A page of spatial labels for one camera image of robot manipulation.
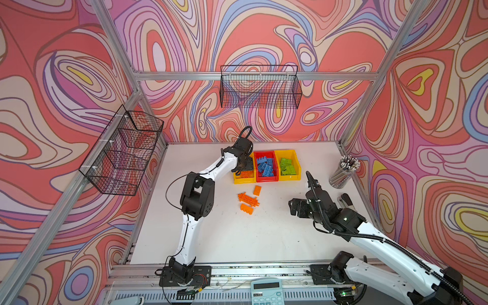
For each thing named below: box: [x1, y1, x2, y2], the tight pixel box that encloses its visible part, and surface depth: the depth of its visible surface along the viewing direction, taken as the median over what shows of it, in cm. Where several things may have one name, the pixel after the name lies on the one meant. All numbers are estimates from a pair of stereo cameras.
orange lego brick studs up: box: [252, 185, 262, 197], surface depth 99 cm
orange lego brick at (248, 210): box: [240, 203, 255, 215], surface depth 92 cm
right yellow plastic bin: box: [274, 149, 302, 182], surface depth 108 cm
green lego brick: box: [280, 158, 297, 176], surface depth 107 cm
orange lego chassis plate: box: [237, 191, 260, 208], surface depth 95 cm
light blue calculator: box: [250, 278, 285, 305], surface depth 69 cm
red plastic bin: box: [253, 150, 279, 183], surface depth 102 cm
